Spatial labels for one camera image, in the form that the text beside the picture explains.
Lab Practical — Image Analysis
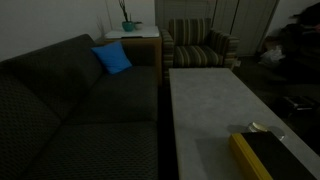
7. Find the wooden side table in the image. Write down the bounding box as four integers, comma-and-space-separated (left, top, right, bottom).
96, 25, 163, 86

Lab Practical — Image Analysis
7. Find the striped armchair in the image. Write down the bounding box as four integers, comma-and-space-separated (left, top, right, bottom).
160, 18, 240, 83

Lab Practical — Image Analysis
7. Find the blue pillow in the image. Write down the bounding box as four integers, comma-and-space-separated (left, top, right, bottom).
90, 40, 133, 76

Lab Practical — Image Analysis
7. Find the white board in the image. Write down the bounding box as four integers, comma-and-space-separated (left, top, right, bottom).
104, 25, 160, 40

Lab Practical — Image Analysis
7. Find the plant in teal pot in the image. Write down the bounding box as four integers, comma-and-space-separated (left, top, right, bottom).
117, 0, 135, 33

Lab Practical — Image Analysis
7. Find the dark grey sofa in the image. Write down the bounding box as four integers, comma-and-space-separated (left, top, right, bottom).
0, 33, 162, 180

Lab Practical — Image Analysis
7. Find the white plastic bag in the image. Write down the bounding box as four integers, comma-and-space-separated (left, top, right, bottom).
259, 45, 286, 68

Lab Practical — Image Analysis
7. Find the black book with yellow spine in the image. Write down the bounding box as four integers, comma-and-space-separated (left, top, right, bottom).
228, 130, 318, 180

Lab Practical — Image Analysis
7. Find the black bag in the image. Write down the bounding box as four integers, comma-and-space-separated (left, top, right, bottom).
279, 1, 320, 83

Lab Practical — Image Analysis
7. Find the black box with silver frame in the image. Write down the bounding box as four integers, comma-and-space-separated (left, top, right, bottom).
283, 95, 316, 111

